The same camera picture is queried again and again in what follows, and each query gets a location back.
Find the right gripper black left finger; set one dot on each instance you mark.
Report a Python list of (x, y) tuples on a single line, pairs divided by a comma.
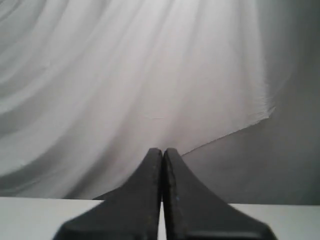
[(130, 212)]

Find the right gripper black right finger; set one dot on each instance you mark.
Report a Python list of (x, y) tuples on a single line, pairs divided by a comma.
[(193, 212)]

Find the grey backdrop cloth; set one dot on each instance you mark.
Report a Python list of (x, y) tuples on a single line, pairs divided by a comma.
[(88, 86)]

